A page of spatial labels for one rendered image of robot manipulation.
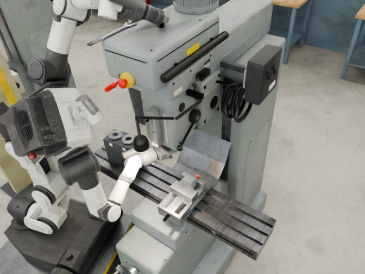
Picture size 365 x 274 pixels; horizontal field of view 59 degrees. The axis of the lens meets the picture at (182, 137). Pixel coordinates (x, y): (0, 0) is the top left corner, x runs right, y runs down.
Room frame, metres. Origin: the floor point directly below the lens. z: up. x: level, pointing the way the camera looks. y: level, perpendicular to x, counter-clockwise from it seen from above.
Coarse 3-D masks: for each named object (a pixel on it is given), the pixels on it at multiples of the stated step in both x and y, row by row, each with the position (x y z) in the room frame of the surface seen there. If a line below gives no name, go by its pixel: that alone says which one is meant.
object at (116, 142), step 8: (112, 136) 1.54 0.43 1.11; (120, 136) 1.54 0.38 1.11; (128, 136) 1.53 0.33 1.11; (104, 144) 1.54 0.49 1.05; (112, 144) 1.50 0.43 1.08; (120, 144) 1.48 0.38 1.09; (128, 144) 1.47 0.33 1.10; (112, 152) 1.51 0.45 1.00; (120, 152) 1.48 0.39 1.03; (112, 160) 1.52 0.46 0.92; (120, 160) 1.48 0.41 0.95
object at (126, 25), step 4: (124, 24) 1.29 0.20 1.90; (128, 24) 1.29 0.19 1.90; (132, 24) 1.29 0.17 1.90; (120, 28) 1.25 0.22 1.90; (124, 28) 1.26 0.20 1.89; (112, 32) 1.22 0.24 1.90; (116, 32) 1.23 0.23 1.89; (104, 36) 1.18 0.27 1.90; (108, 36) 1.19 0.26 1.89; (96, 40) 1.15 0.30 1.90; (100, 40) 1.16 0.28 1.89; (88, 44) 1.13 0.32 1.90; (92, 44) 1.13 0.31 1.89
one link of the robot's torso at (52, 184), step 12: (12, 156) 1.18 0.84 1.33; (24, 156) 1.16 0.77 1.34; (24, 168) 1.19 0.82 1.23; (36, 168) 1.16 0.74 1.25; (48, 168) 1.27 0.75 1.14; (36, 180) 1.20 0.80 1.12; (48, 180) 1.18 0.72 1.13; (60, 180) 1.24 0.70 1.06; (48, 192) 1.16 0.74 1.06; (60, 192) 1.21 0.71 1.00
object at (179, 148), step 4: (192, 112) 1.23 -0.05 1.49; (196, 112) 1.23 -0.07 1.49; (200, 112) 1.25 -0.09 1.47; (188, 116) 1.22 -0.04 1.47; (192, 116) 1.21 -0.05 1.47; (196, 116) 1.22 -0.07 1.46; (192, 120) 1.20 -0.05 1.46; (196, 120) 1.22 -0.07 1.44; (192, 124) 1.20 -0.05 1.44; (188, 132) 1.17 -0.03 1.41; (184, 140) 1.14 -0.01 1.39; (180, 144) 1.13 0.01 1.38; (180, 148) 1.11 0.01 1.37
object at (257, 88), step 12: (264, 48) 1.35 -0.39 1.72; (276, 48) 1.34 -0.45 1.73; (252, 60) 1.25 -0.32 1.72; (264, 60) 1.24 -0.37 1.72; (276, 60) 1.31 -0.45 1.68; (252, 72) 1.23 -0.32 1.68; (264, 72) 1.21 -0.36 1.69; (276, 72) 1.33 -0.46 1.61; (252, 84) 1.23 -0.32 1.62; (264, 84) 1.22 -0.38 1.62; (252, 96) 1.22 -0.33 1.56; (264, 96) 1.24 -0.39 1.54
